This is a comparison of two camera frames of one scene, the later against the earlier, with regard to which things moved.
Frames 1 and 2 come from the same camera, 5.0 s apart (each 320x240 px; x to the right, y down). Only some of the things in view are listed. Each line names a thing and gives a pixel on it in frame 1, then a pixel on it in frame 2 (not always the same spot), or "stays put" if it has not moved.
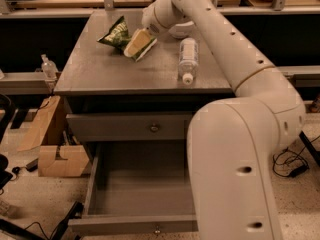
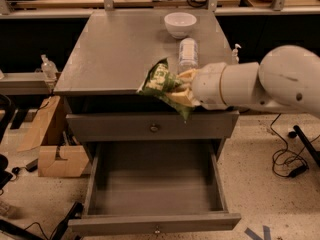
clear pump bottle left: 49,68 stays put
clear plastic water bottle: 188,59 stays put
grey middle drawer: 132,127 stays put
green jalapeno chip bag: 119,37 → 158,81
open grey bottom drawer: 138,188 stays put
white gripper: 150,21 → 206,85
